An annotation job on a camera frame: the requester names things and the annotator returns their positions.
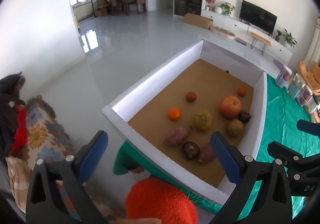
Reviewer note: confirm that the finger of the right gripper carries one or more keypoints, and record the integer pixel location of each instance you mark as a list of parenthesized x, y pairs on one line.
[(278, 151), (309, 127)]

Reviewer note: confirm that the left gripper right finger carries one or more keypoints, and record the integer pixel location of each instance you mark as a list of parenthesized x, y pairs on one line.
[(239, 172)]

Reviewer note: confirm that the red-label tin can right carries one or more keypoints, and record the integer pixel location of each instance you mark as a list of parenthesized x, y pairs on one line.
[(304, 96)]

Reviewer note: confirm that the green potted plant left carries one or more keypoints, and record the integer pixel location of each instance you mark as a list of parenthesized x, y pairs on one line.
[(227, 8)]

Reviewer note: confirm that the dark mangosteen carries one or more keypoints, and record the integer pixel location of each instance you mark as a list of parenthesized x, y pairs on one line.
[(244, 116), (190, 150)]

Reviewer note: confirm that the white cardboard box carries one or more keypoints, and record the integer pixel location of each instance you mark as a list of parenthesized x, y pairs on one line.
[(140, 114)]

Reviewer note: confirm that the red-label tin can left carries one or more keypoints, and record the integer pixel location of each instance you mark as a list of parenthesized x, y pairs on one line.
[(283, 76)]

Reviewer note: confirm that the black television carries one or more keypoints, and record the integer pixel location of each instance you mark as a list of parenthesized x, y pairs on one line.
[(257, 16)]

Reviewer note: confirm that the orange lounge chair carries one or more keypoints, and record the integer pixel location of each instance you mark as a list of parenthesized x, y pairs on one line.
[(311, 77)]

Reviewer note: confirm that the red apple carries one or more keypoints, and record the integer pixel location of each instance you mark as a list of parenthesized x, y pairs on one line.
[(230, 107)]

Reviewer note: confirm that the green satin tablecloth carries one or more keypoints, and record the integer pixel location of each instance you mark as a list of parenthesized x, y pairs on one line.
[(281, 115)]

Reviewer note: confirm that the brown cardboard box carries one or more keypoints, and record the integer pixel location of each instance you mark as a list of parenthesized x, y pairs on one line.
[(199, 21)]

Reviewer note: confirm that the orange tangerine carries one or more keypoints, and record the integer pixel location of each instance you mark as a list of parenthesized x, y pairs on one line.
[(174, 114), (241, 91)]

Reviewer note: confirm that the clear jar white contents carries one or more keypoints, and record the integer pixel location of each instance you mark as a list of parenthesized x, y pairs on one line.
[(312, 104)]

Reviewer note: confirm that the yellow-green pear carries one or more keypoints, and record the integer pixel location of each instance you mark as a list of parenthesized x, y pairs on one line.
[(235, 128), (203, 121)]

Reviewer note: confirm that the dining table with chairs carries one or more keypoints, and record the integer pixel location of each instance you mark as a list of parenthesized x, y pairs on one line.
[(114, 6)]

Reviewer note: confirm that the sweet potato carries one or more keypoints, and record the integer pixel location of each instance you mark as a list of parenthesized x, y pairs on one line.
[(206, 154), (177, 135)]

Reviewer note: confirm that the orange tangerine front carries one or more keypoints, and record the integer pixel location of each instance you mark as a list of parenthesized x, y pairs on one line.
[(174, 114)]

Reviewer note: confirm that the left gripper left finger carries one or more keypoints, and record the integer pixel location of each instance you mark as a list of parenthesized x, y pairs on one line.
[(78, 171)]

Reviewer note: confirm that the small wooden side table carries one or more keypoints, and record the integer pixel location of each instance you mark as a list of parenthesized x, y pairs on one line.
[(257, 38)]

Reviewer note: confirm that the green potted plant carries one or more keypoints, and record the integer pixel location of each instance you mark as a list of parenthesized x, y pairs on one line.
[(227, 8), (289, 39)]

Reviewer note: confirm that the green potted plant right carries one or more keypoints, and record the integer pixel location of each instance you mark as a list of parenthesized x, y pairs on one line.
[(289, 39)]

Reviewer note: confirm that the clear jar blue label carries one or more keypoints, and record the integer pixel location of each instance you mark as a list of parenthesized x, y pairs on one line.
[(296, 85)]

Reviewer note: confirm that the red flower vase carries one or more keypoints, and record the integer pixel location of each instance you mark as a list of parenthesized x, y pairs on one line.
[(210, 5)]

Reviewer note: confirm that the small reddish fruit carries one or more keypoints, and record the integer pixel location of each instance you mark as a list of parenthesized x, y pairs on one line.
[(191, 96)]

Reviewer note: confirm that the red-label tin can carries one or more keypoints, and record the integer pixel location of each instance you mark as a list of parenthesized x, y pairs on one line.
[(283, 76), (304, 96)]

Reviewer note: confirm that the white tv cabinet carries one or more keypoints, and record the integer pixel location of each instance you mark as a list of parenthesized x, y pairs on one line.
[(243, 31)]

